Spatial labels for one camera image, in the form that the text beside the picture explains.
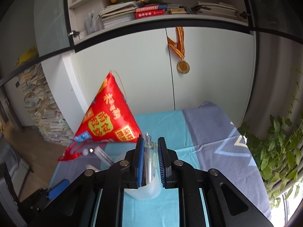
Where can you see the gold medal with striped ribbon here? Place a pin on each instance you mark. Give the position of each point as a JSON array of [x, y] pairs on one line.
[[183, 66]]

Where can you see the red tassel with beads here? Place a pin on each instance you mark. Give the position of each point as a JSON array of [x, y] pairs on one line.
[[68, 156]]

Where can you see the yellow soft object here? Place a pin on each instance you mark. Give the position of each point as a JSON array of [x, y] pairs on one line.
[[26, 55]]

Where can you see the clear retractable pen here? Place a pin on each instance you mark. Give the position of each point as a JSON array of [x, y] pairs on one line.
[[149, 160]]

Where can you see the frosted plastic pen cup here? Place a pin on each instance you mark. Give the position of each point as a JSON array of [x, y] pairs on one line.
[[151, 191]]

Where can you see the clear acrylic holder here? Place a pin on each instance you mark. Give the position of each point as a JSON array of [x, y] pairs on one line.
[[92, 24]]

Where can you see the tall pile of books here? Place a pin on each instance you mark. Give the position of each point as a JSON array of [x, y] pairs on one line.
[[47, 123]]

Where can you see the stack of thin booklets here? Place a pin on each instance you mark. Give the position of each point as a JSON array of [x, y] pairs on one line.
[[215, 9]]

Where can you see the glass cabinet door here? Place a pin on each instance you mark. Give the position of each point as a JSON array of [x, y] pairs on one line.
[[28, 28]]

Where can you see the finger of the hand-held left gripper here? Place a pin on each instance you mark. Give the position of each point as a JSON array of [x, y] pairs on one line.
[[58, 189]]

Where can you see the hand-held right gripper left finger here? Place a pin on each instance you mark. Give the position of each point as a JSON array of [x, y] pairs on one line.
[[140, 163]]

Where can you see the blue and grey printed tablecloth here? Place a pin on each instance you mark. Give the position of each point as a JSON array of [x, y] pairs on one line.
[[213, 134]]

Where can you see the green leafy plant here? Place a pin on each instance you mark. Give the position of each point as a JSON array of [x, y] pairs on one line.
[[279, 151]]

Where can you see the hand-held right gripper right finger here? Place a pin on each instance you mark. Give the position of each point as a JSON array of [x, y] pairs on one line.
[[162, 163]]

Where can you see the white cabinet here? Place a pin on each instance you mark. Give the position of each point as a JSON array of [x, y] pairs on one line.
[[142, 63]]

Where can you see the clear capped gel pen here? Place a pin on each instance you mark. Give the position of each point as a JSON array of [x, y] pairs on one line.
[[103, 156]]

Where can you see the thick red book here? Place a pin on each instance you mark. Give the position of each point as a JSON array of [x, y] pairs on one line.
[[150, 9], [149, 15]]

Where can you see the red pyramid-shaped satin pillow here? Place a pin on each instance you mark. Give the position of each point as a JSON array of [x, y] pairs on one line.
[[106, 118]]

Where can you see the pile of pale books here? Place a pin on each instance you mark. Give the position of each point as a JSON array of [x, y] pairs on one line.
[[118, 14]]

